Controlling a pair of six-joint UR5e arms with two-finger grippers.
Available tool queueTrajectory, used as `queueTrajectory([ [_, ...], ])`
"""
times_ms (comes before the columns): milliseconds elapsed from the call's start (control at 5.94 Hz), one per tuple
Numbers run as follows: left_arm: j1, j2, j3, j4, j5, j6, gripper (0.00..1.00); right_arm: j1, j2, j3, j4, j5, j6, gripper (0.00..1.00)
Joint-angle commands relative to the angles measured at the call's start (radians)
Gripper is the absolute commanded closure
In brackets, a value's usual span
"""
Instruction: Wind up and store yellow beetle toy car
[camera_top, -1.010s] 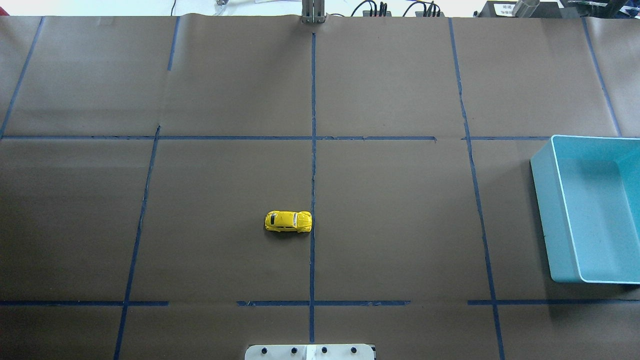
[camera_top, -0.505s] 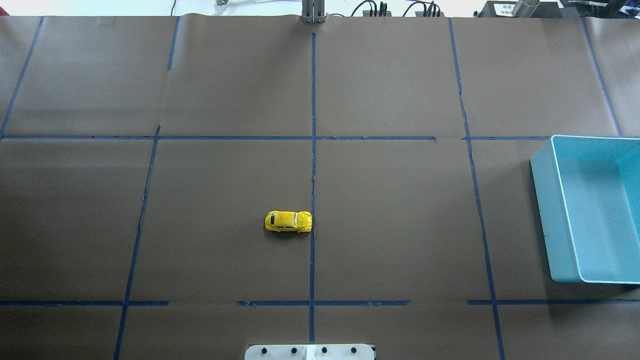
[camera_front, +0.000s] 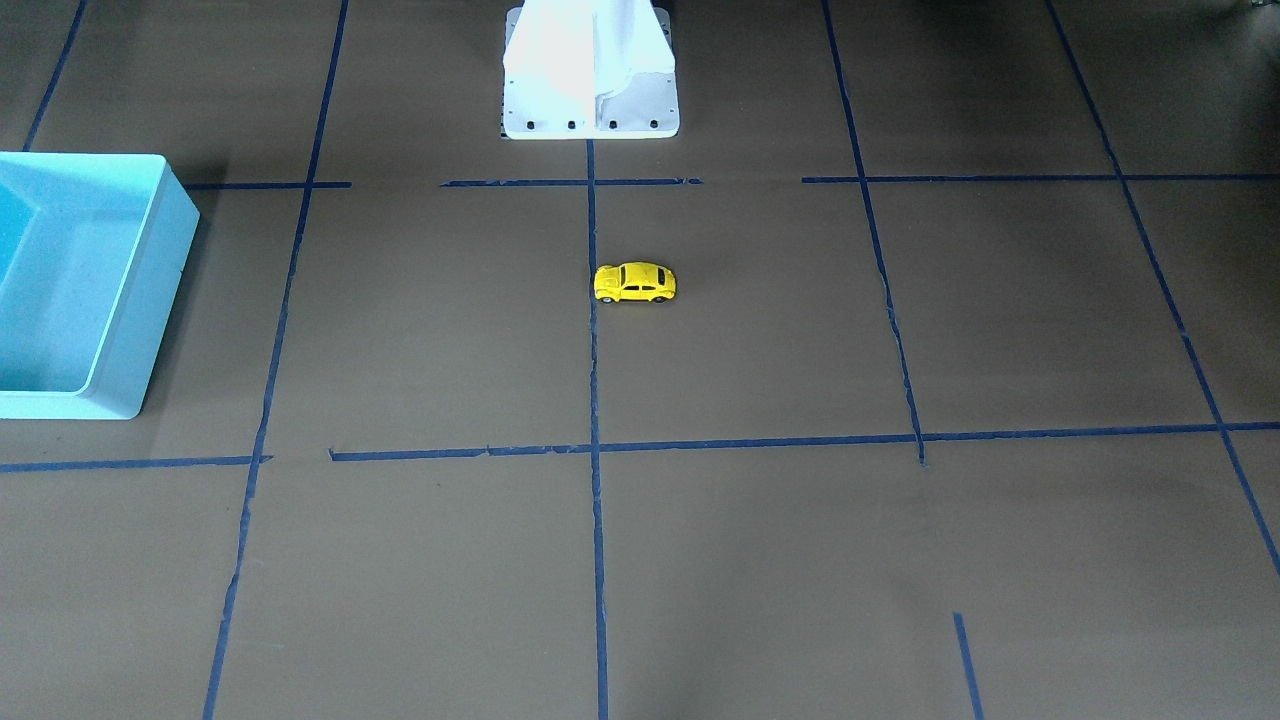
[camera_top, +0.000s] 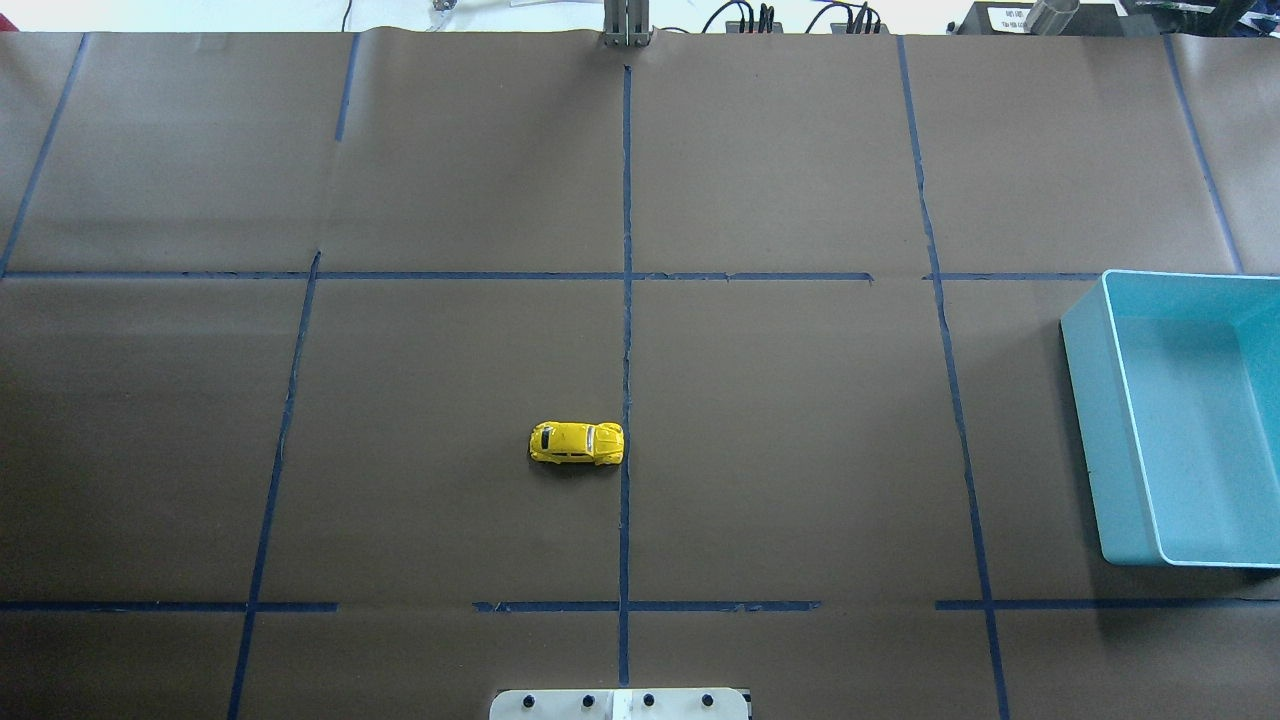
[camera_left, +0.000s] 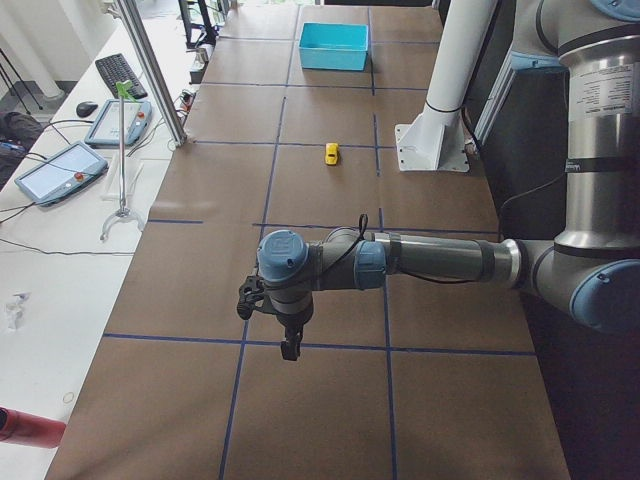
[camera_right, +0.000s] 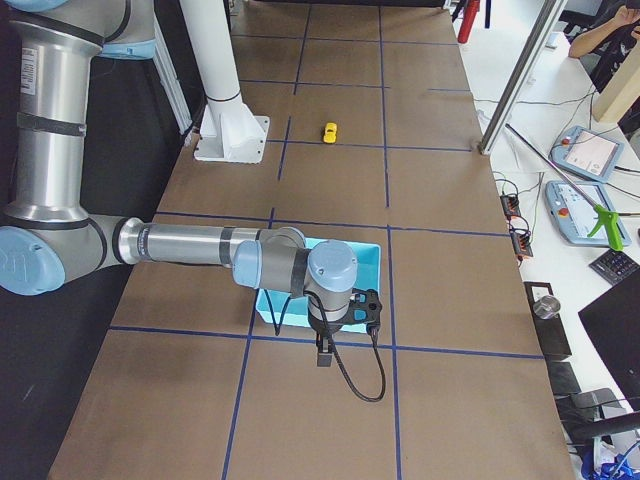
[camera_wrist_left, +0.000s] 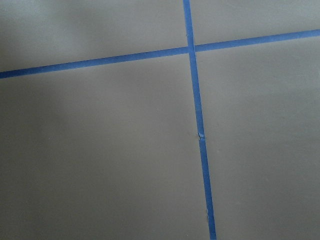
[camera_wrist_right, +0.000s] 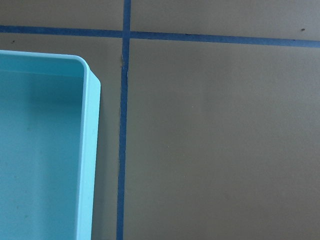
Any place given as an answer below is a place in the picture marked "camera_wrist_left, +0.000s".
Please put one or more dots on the long lengthwise blue tape line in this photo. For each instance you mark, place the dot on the long lengthwise blue tape line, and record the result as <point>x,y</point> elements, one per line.
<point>199,118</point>

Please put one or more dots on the long crosswise blue tape line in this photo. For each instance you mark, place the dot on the long crosswise blue tape line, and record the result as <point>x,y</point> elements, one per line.
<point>160,53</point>

